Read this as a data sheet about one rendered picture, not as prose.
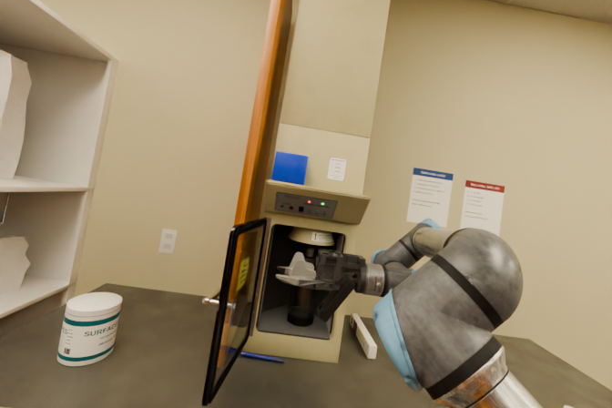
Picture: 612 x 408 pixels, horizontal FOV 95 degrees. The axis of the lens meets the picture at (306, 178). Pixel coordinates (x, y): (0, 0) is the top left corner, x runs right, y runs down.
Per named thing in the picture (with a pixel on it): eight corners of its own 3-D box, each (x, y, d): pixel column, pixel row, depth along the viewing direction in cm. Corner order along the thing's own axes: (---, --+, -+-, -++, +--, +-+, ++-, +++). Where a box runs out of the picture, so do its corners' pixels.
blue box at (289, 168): (272, 180, 94) (277, 154, 95) (302, 185, 95) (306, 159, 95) (270, 179, 84) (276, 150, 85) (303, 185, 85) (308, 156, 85)
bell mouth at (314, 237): (288, 232, 113) (290, 219, 113) (331, 239, 114) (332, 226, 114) (287, 240, 96) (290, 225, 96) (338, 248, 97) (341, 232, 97)
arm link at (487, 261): (519, 208, 36) (419, 210, 84) (453, 260, 37) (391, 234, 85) (591, 281, 34) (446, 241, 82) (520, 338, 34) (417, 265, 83)
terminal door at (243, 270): (247, 340, 91) (267, 217, 93) (203, 411, 60) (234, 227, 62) (245, 339, 91) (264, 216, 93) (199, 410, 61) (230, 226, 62)
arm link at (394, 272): (411, 292, 75) (426, 310, 67) (372, 287, 75) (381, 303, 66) (417, 264, 75) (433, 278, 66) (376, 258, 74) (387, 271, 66)
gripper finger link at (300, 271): (279, 255, 65) (315, 258, 68) (274, 280, 65) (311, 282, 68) (281, 259, 63) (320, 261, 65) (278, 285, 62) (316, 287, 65)
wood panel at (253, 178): (239, 300, 132) (286, 15, 138) (245, 301, 132) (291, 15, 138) (209, 366, 83) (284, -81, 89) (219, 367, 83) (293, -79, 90)
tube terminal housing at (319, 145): (251, 317, 117) (280, 136, 121) (328, 327, 119) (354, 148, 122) (241, 351, 92) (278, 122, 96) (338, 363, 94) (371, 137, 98)
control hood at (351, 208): (264, 209, 94) (269, 180, 95) (358, 224, 96) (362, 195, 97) (260, 212, 83) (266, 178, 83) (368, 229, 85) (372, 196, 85)
